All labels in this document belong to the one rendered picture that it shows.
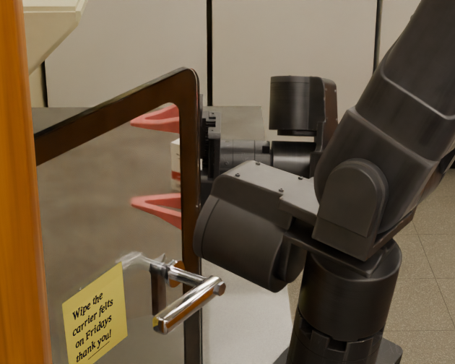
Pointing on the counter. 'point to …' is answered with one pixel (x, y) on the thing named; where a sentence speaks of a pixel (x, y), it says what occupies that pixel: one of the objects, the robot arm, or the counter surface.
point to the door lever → (159, 323)
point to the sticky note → (95, 318)
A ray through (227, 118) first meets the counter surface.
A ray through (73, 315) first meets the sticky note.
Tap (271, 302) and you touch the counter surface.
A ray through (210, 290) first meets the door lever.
